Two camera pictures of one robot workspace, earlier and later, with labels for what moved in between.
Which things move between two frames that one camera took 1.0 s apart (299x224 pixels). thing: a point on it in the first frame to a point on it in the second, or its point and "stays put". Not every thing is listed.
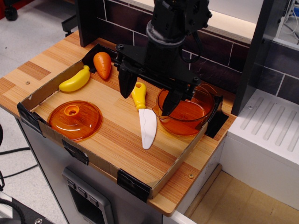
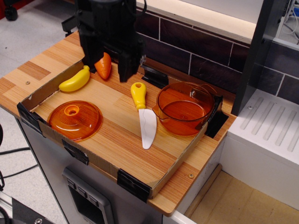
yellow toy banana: [76, 82] stays put
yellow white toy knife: [148, 117] stays put
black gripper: [159, 62] to [124, 39]
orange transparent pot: [190, 116] stays put
